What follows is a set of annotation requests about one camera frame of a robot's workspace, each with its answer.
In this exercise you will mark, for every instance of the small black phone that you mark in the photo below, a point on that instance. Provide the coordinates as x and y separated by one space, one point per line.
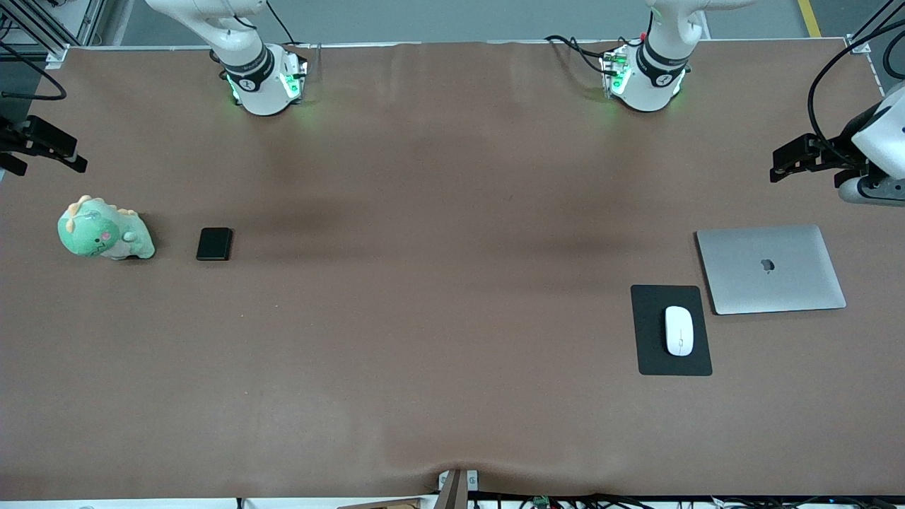
214 244

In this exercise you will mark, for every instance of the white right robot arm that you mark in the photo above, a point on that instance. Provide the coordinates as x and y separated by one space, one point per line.
261 85

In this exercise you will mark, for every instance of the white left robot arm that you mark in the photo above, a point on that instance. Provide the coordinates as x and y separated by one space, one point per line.
654 81

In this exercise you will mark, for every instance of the aluminium frame post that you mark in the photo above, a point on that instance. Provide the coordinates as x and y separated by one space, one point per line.
55 55
859 44

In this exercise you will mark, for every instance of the green dinosaur plush toy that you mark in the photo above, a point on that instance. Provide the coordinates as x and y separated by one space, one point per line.
99 230

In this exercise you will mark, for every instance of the brown table cover mat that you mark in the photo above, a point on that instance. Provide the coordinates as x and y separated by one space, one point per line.
452 396

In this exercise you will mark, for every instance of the silver closed laptop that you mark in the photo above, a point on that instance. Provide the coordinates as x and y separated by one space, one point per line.
771 283

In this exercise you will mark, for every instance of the white computer mouse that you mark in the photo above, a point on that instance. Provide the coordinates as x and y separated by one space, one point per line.
679 332

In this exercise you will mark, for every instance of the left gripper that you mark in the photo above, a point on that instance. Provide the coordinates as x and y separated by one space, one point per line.
837 158

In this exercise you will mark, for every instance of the black mouse pad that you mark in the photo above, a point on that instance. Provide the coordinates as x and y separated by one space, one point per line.
647 339

